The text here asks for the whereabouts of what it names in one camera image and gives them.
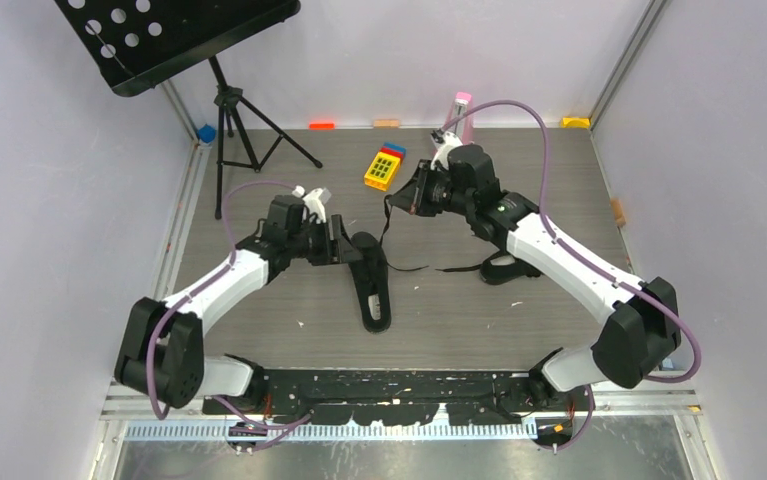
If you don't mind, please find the black music stand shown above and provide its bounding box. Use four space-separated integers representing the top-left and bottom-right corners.
53 0 324 221

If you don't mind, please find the wooden block right edge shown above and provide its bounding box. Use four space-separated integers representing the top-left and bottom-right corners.
610 198 627 228

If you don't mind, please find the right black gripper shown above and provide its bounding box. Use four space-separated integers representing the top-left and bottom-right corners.
389 160 473 219

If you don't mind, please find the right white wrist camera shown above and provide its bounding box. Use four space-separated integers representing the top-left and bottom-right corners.
430 130 463 171

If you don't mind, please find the pink metronome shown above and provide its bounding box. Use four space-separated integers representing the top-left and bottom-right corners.
447 92 474 144

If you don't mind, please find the black canvas shoe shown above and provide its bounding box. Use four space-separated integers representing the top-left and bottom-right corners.
439 251 542 286
348 195 424 334

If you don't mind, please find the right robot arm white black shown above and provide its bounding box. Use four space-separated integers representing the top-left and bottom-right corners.
389 145 682 411

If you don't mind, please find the yellow toy brick block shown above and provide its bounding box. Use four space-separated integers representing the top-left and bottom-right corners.
363 142 407 192

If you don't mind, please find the yellow corner block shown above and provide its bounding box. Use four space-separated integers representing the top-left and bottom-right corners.
560 117 591 130

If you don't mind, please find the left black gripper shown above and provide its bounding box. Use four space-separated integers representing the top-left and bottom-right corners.
287 215 361 267

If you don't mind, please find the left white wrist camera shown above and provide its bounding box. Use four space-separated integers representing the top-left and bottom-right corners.
292 185 332 224

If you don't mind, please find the tan wooden block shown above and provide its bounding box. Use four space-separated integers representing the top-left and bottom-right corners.
372 118 401 129

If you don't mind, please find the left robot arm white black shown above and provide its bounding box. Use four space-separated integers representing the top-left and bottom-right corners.
114 188 360 419

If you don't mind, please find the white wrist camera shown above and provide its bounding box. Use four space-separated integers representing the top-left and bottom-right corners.
292 185 332 224
430 130 463 171

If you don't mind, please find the orange block at wall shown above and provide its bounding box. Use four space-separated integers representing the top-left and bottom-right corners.
308 121 336 131

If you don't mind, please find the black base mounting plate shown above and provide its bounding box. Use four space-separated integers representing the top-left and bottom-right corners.
229 369 588 426

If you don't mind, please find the blue corner block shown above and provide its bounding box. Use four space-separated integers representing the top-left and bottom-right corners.
197 124 217 144

